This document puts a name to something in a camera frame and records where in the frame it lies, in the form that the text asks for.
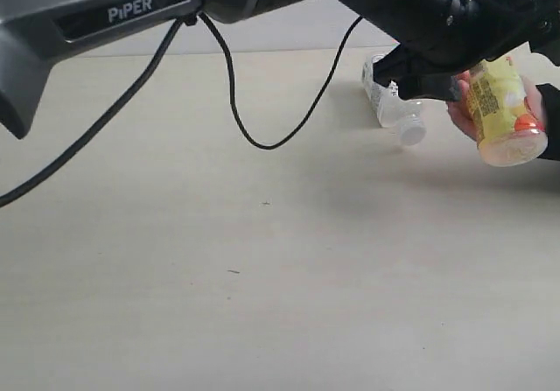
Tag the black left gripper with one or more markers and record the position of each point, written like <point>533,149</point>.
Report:
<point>437,38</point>

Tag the yellow juice bottle red cap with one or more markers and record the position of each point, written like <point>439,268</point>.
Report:
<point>507,133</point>

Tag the white bottle colourful pattern label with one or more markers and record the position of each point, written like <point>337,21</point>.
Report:
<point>404,117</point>

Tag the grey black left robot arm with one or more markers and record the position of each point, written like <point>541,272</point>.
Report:
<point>37,34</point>

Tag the person's open bare hand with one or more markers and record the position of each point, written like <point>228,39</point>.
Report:
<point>460,115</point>

